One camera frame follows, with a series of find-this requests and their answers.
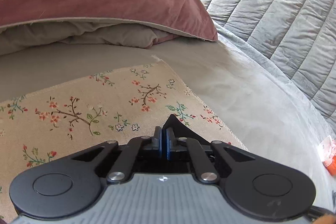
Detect grey quilted headboard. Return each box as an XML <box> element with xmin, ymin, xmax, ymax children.
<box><xmin>201</xmin><ymin>0</ymin><xmax>335</xmax><ymax>126</ymax></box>

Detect orange white package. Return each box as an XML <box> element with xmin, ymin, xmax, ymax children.
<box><xmin>318</xmin><ymin>135</ymin><xmax>336</xmax><ymax>177</ymax></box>

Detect pink and grey duvet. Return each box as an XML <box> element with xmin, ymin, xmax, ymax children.
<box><xmin>1</xmin><ymin>0</ymin><xmax>218</xmax><ymax>55</ymax></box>

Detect black pants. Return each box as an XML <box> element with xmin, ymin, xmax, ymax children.
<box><xmin>162</xmin><ymin>114</ymin><xmax>210</xmax><ymax>150</ymax></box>

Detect floral bed sheet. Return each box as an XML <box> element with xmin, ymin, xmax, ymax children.
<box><xmin>1</xmin><ymin>61</ymin><xmax>244</xmax><ymax>222</ymax></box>

